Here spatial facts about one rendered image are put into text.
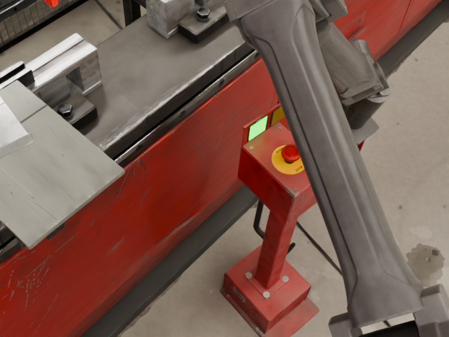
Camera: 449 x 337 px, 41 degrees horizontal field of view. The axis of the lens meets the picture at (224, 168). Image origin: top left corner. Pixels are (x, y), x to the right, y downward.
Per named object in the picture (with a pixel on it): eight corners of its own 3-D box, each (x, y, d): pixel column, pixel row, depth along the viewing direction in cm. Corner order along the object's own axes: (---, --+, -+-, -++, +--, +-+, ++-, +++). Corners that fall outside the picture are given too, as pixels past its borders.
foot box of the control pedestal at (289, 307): (272, 352, 177) (278, 338, 167) (218, 290, 187) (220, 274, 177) (320, 311, 185) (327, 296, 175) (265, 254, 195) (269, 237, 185)
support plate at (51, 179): (29, 250, 83) (28, 247, 83) (-78, 144, 93) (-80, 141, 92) (125, 173, 91) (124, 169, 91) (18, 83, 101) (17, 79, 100)
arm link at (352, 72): (245, 48, 65) (337, 1, 61) (228, 3, 66) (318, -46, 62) (339, 112, 104) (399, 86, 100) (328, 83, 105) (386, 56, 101)
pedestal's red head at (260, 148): (286, 227, 125) (299, 179, 111) (236, 176, 132) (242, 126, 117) (350, 177, 133) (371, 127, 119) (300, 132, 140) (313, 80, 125)
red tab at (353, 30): (335, 57, 170) (341, 39, 164) (330, 53, 171) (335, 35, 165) (365, 31, 177) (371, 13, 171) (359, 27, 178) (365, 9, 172)
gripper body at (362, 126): (341, 92, 117) (357, 73, 111) (376, 132, 116) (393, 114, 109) (319, 108, 115) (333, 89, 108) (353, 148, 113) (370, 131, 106)
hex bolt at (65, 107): (65, 120, 107) (63, 115, 106) (55, 112, 108) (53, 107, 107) (76, 112, 109) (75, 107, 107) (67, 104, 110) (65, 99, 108)
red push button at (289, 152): (288, 172, 119) (290, 162, 116) (274, 160, 121) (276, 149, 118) (303, 162, 121) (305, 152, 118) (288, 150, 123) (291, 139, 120)
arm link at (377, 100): (368, 101, 102) (397, 97, 103) (355, 67, 104) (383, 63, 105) (352, 120, 108) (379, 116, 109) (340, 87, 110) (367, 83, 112)
